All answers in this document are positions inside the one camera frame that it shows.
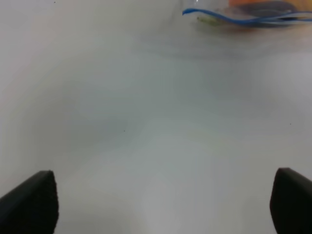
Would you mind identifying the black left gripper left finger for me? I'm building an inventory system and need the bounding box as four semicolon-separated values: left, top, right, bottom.
0;171;59;234

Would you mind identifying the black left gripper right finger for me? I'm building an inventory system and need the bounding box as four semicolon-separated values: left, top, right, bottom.
270;168;312;234

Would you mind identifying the clear zip bag blue seal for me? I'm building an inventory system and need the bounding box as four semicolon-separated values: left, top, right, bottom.
180;0;312;28

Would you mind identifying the dark purple eggplant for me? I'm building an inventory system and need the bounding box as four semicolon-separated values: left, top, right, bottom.
229;0;297;18

